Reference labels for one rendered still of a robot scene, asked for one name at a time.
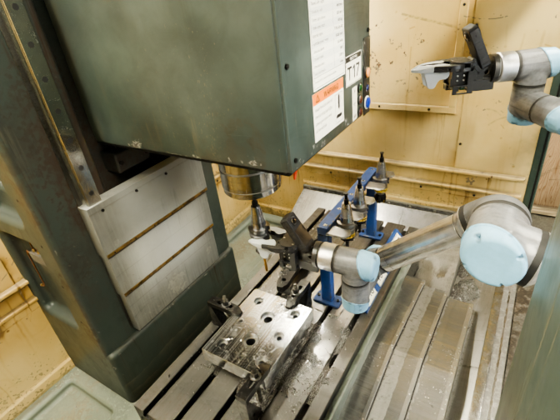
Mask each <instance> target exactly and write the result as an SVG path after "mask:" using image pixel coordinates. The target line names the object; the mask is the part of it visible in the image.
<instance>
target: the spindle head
mask: <svg viewBox="0 0 560 420"><path fill-rule="evenodd" d="M44 2H45V4H46V7H47V10H48V13H49V16H50V18H51V20H52V24H53V26H54V29H55V32H56V34H57V38H58V40H59V42H60V45H61V47H62V51H63V53H64V56H65V58H66V61H67V65H68V67H69V69H70V72H71V74H72V78H73V81H74V82H75V85H76V88H77V91H78V94H79V97H80V98H81V101H82V105H83V107H84V110H85V112H86V114H87V118H88V121H89V123H90V126H91V128H92V132H93V134H94V137H95V138H96V140H97V143H100V144H104V145H109V146H114V147H120V148H128V149H133V150H138V151H143V152H148V153H157V154H162V155H167V156H172V157H177V158H186V159H191V160H196V161H201V162H205V163H215V164H220V165H224V166H229V167H235V168H244V169H248V170H253V171H259V172H264V173H272V174H277V175H283V176H287V177H290V176H291V175H292V174H294V173H295V172H296V171H297V170H298V169H299V168H300V167H301V166H302V165H303V164H305V163H306V162H307V161H308V160H309V159H311V158H312V157H313V156H314V155H315V154H317V153H318V152H319V151H320V150H322V149H323V148H324V147H325V146H326V145H328V144H329V143H330V142H331V141H332V140H333V139H334V138H335V137H336V136H337V135H339V134H340V133H341V132H342V131H344V130H345V129H346V128H347V127H348V126H350V125H351V124H352V123H353V122H354V121H356V120H357V119H358V118H359V116H358V115H357V119H355V120H354V121H353V100H352V88H354V87H355V86H357V99H358V96H359V95H360V94H362V104H361V105H358V104H357V110H358V109H359V107H362V115H363V39H364V38H365V37H367V36H369V31H370V28H369V4H370V0H343V13H344V52H345V57H347V56H349V55H351V54H353V53H355V52H357V51H358V50H360V49H361V78H360V79H359V80H357V81H356V82H355V83H353V84H352V85H350V86H349V87H347V88H346V83H345V74H343V75H342V76H341V77H338V78H337V79H335V80H334V81H332V82H330V83H329V84H327V85H326V86H324V87H322V88H320V89H318V90H317V91H316V92H313V69H312V55H311V42H310V28H309V15H308V0H44ZM342 77H343V110H344V121H342V122H341V123H340V124H338V125H337V126H336V127H335V128H334V129H333V130H332V131H330V132H329V133H328V134H326V135H325V136H324V137H323V138H321V139H320V140H319V141H318V142H316V143H315V133H314V121H313V94H315V93H317V92H319V91H321V90H322V89H324V88H325V87H327V86H328V85H330V84H332V83H334V82H336V81H337V80H338V79H339V78H342ZM359 83H362V92H360V93H359V92H358V84H359Z"/></svg>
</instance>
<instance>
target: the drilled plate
mask: <svg viewBox="0 0 560 420"><path fill-rule="evenodd" d="M255 298H256V299H255ZM263 299H264V300H263ZM253 300H254V301H253ZM286 300H287V299H284V298H281V297H277V296H275V295H272V294H270V293H267V292H264V291H261V290H258V289H256V288H255V289H254V290H253V291H252V293H251V294H250V295H249V296H248V297H247V298H246V300H245V301H244V302H243V303H242V304H241V305H240V306H239V307H240V308H241V310H242V312H243V311H245V312H243V314H241V316H240V317H234V316H231V317H230V318H229V319H228V320H227V321H226V322H225V323H224V324H223V325H222V326H221V327H220V328H219V329H218V330H217V332H216V333H215V334H214V335H213V336H212V337H211V338H210V340H209V341H208V342H207V343H206V344H205V345H204V346H203V347H202V353H203V356H204V359H206V360H208V361H209V362H211V363H214V364H215V365H217V366H219V367H220V368H223V369H225V370H227V371H229V372H230V373H233V374H235V375H237V376H239V377H240V378H243V379H245V380H247V379H248V378H249V376H250V374H251V371H252V366H256V365H255V364H257V366H258V365H259V364H261V363H265V362H267V363H269V364H271V368H270V372H269V374H268V375H267V376H266V378H265V379H264V381H263V382H262V384H261V385H260V388H263V389H265V390H267V389H268V387H269V386H270V384H271V383H272V381H273V379H274V378H275V377H276V376H277V374H278V372H279V371H280V369H281V368H282V366H283V364H284V363H285V362H286V361H287V359H288V357H289V356H290V354H291V353H292V351H293V349H294V348H295V347H296V346H297V344H298V342H299V341H300V339H301V338H302V336H303V334H304V333H305V332H306V331H307V329H308V327H309V326H310V324H311V323H312V321H313V319H314V318H313V309H311V308H310V307H305V306H303V305H300V304H298V303H297V304H296V306H295V307H293V308H292V309H289V308H287V309H288V310H289V311H290V310H291V311H290V312H289V311H287V310H283V308H286V307H285V306H286ZM263 301H265V302H263ZM260 303H261V304H260ZM263 303H264V304H263ZM257 304H258V305H257ZM280 304H281V306H280ZM256 305H257V306H256ZM276 305H277V306H276ZM284 305H285V306H284ZM283 306H284V307H283ZM279 308H280V309H279ZM294 308H295V309H297V310H293V309H294ZM273 310H274V311H273ZM276 310H277V311H276ZM292 310H293V311H292ZM267 311H268V312H267ZM284 311H286V312H284ZM288 314H289V316H291V317H287V316H288ZM275 315H277V316H276V317H275ZM300 315H301V316H300ZM279 316H280V317H279ZM292 318H295V320H294V319H292ZM273 319H275V320H276V321H275V320H273ZM275 323H276V324H275ZM245 326H246V327H245ZM239 327H240V328H239ZM249 330H250V331H249ZM251 331H252V332H251ZM256 331H257V333H256V335H255V333H254V332H256ZM269 331H270V332H269ZM276 331H277V332H276ZM247 332H251V333H247ZM246 333H247V334H246ZM244 335H245V336H244ZM260 335H261V336H260ZM273 335H274V336H273ZM259 336H260V338H258V337H259ZM284 336H285V337H284ZM223 338H224V339H223ZM226 339H229V341H228V340H226ZM258 339H259V340H258ZM241 340H242V341H241ZM265 340H266V341H265ZM268 340H269V341H268ZM276 340H277V341H276ZM280 340H281V341H280ZM257 341H258V343H257ZM259 341H261V342H259ZM274 341H275V342H274ZM229 342H230V344H229ZM216 344H217V345H216ZM227 344H228V345H227ZM244 344H245V345H244ZM256 344H257V345H256ZM269 344H270V346H269ZM246 345H247V347H246ZM250 345H251V346H250ZM271 345H272V346H271ZM224 346H226V347H224ZM274 348H275V350H274ZM251 349H252V350H251ZM260 349H261V350H263V351H260ZM264 350H265V352H264ZM273 350H274V351H273ZM271 351H272V352H271ZM236 353H237V354H236ZM260 353H261V354H260ZM243 354H244V357H243V356H242V355H243ZM265 354H266V356H267V357H266V358H265V357H264V355H265ZM255 355H256V356H257V357H255V359H256V360H255V363H254V361H253V356H255ZM258 355H259V356H258ZM261 355H262V356H261ZM239 358H240V359H239ZM238 359H239V360H240V361H239V360H238ZM248 360H249V361H248ZM249 365H250V366H249Z"/></svg>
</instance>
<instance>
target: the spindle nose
mask: <svg viewBox="0 0 560 420"><path fill-rule="evenodd" d="M218 169H219V173H220V178H221V182H222V187H223V190H224V192H225V193H226V195H228V196H229V197H230V198H234V199H237V200H255V199H259V198H265V197H267V196H269V195H271V194H273V193H275V192H276V191H277V190H278V189H279V188H280V187H281V184H282V175H277V174H272V173H267V172H259V171H253V170H248V169H244V168H239V167H229V166H224V165H220V164H218Z"/></svg>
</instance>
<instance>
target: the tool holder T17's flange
mask: <svg viewBox="0 0 560 420"><path fill-rule="evenodd" d="M266 224H267V226H266V227H265V228H264V229H262V230H253V229H252V228H251V226H248V231H249V236H250V237H251V238H253V239H264V238H266V237H267V236H268V235H267V234H268V233H271V229H270V223H269V222H268V221H266Z"/></svg>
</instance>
